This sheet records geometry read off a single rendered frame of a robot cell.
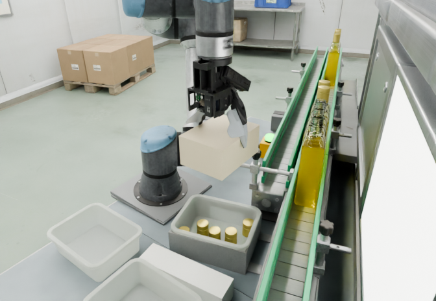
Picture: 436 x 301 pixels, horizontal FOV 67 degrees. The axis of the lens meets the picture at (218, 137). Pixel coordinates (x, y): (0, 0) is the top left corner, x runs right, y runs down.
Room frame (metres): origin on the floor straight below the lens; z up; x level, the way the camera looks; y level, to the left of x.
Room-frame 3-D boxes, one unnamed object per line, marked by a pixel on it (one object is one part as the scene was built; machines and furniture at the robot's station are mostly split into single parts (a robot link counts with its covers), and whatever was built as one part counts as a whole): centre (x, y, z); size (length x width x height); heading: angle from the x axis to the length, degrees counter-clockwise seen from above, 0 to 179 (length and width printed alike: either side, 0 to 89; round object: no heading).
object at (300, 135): (1.62, -0.50, 0.93); 1.75 x 0.01 x 0.08; 160
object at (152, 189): (0.96, 0.20, 0.82); 0.15 x 0.15 x 0.10
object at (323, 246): (0.50, -0.24, 0.94); 0.07 x 0.04 x 0.13; 70
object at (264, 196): (0.79, -0.15, 0.85); 0.09 x 0.04 x 0.07; 70
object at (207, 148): (0.69, -0.01, 1.09); 0.16 x 0.12 x 0.07; 144
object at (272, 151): (1.64, -0.44, 0.93); 1.75 x 0.01 x 0.08; 160
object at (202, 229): (0.73, 0.04, 0.79); 0.04 x 0.04 x 0.04
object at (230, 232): (0.70, -0.04, 0.79); 0.04 x 0.04 x 0.04
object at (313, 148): (0.74, -0.25, 0.99); 0.06 x 0.06 x 0.21; 70
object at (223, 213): (0.72, 0.00, 0.80); 0.22 x 0.17 x 0.09; 70
